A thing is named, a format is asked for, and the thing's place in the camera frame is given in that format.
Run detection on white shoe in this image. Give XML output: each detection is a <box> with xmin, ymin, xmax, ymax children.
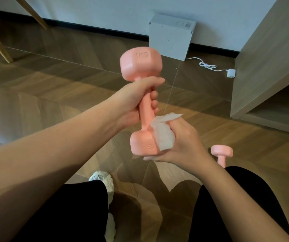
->
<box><xmin>104</xmin><ymin>212</ymin><xmax>116</xmax><ymax>242</ymax></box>
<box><xmin>88</xmin><ymin>171</ymin><xmax>115</xmax><ymax>206</ymax></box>

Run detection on wooden cabinet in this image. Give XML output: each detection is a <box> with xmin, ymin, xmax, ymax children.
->
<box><xmin>230</xmin><ymin>0</ymin><xmax>289</xmax><ymax>137</ymax></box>

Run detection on white wipe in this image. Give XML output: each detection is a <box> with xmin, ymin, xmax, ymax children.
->
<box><xmin>150</xmin><ymin>113</ymin><xmax>184</xmax><ymax>152</ymax></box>

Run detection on person's left forearm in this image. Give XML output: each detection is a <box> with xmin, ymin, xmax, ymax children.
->
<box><xmin>0</xmin><ymin>94</ymin><xmax>121</xmax><ymax>242</ymax></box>

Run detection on person's right forearm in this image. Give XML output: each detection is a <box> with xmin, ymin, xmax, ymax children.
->
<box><xmin>199</xmin><ymin>161</ymin><xmax>289</xmax><ymax>242</ymax></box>

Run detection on white cable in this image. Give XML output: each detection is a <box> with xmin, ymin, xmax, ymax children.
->
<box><xmin>185</xmin><ymin>57</ymin><xmax>229</xmax><ymax>72</ymax></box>

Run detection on black trousers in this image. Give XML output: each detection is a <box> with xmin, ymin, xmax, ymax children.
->
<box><xmin>10</xmin><ymin>166</ymin><xmax>289</xmax><ymax>242</ymax></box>

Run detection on white flat box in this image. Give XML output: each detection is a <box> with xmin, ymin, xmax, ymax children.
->
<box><xmin>149</xmin><ymin>13</ymin><xmax>197</xmax><ymax>61</ymax></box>

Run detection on person's left hand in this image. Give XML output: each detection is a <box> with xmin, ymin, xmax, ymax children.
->
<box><xmin>110</xmin><ymin>76</ymin><xmax>166</xmax><ymax>131</ymax></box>

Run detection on pink dumbbell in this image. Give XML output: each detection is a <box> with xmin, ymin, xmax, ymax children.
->
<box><xmin>211</xmin><ymin>145</ymin><xmax>234</xmax><ymax>168</ymax></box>
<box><xmin>120</xmin><ymin>47</ymin><xmax>163</xmax><ymax>156</ymax></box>

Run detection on person's right hand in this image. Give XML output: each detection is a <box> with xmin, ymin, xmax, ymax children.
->
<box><xmin>143</xmin><ymin>116</ymin><xmax>214</xmax><ymax>178</ymax></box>

